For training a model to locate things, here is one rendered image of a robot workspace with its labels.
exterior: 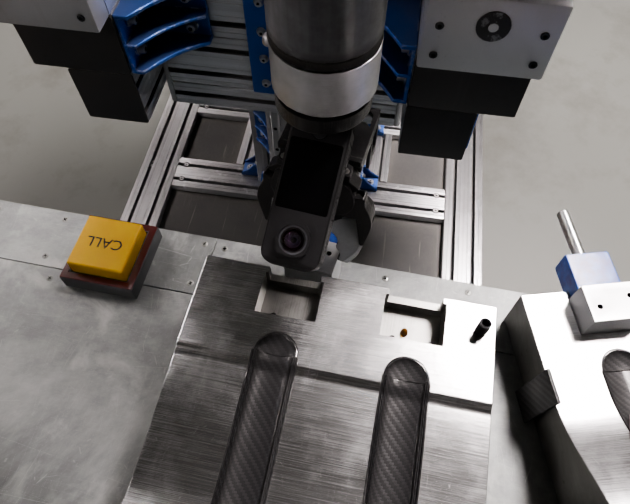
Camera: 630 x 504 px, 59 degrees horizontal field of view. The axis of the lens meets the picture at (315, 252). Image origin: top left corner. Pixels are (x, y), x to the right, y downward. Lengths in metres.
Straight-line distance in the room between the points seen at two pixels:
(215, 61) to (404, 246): 0.66
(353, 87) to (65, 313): 0.39
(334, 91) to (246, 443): 0.27
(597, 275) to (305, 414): 0.30
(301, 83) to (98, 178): 1.47
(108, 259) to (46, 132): 1.41
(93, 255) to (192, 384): 0.20
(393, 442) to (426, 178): 1.05
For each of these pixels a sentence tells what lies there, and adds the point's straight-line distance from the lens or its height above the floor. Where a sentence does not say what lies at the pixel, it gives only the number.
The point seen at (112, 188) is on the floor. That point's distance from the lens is 1.77.
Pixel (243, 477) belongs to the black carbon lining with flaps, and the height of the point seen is 0.88.
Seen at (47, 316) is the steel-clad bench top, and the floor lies 0.80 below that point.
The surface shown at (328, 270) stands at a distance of 0.54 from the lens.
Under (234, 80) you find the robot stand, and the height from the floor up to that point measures 0.74.
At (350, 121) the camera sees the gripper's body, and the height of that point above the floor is 1.04.
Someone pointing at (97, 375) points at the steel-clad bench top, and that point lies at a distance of 0.59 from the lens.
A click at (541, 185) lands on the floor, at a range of 1.80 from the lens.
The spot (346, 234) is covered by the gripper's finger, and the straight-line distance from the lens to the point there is 0.51.
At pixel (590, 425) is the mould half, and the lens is 0.53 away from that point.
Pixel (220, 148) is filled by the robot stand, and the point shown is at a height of 0.21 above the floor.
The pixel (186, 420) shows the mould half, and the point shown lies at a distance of 0.47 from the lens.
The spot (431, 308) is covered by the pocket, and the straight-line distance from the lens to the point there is 0.51.
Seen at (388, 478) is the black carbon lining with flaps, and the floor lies 0.88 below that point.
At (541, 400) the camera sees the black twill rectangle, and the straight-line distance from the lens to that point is 0.54.
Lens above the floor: 1.33
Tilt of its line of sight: 59 degrees down
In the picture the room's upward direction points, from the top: straight up
